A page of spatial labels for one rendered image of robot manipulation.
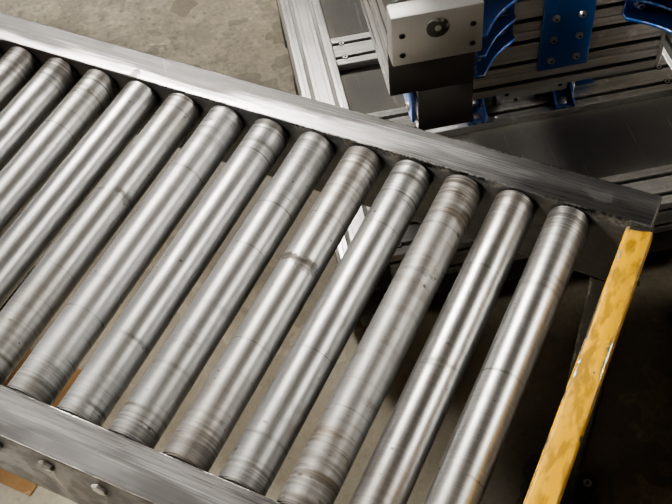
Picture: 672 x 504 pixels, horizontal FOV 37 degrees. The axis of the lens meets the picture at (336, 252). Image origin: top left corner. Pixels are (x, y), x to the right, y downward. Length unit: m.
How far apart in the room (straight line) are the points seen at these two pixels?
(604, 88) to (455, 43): 0.70
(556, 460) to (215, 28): 1.92
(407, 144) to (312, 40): 1.05
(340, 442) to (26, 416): 0.32
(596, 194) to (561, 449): 0.34
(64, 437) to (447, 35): 0.79
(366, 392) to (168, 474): 0.21
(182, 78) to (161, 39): 1.34
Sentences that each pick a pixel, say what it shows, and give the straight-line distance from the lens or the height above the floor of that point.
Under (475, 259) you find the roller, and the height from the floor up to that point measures 0.80.
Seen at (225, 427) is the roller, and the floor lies 0.79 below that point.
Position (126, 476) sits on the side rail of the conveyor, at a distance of 1.02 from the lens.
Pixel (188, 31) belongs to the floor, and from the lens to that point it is 2.69.
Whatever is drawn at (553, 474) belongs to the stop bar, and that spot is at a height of 0.82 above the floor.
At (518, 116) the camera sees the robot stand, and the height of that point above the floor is 0.23.
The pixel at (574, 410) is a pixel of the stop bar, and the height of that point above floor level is 0.82.
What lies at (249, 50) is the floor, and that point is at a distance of 2.60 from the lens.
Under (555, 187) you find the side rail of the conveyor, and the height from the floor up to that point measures 0.80.
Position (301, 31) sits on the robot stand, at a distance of 2.27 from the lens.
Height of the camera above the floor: 1.69
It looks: 52 degrees down
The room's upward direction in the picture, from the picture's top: 7 degrees counter-clockwise
